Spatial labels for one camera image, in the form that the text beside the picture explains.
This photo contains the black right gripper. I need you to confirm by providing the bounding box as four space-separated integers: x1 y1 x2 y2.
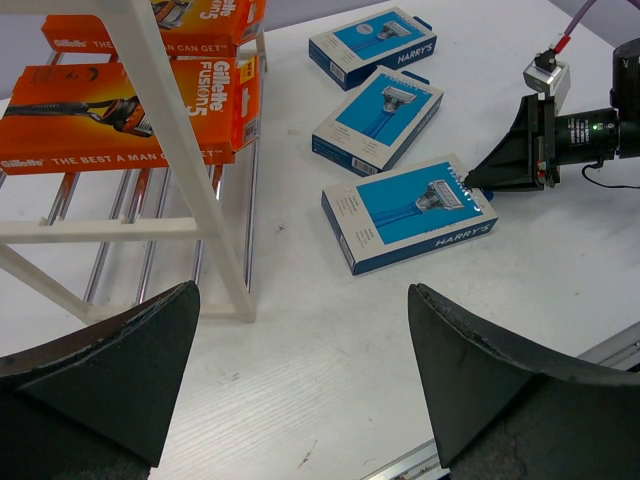
463 95 622 192

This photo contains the blue harry's box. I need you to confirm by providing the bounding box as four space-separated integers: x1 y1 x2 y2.
311 66 444 176
321 154 498 276
308 7 437 91

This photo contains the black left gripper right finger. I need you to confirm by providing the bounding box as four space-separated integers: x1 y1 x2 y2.
408 284 639 479

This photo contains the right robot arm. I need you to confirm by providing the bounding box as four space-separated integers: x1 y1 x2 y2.
464 39 639 192

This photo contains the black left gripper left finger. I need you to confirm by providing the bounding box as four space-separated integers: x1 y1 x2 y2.
1 281 200 479

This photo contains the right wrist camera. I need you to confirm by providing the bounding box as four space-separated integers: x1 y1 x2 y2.
523 49 571 115

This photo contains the orange Gillette box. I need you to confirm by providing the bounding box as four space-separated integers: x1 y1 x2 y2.
42 0 267 57
1 56 262 175

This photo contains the cream metal-rod shelf rack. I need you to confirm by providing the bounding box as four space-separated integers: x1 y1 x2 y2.
1 1 256 325

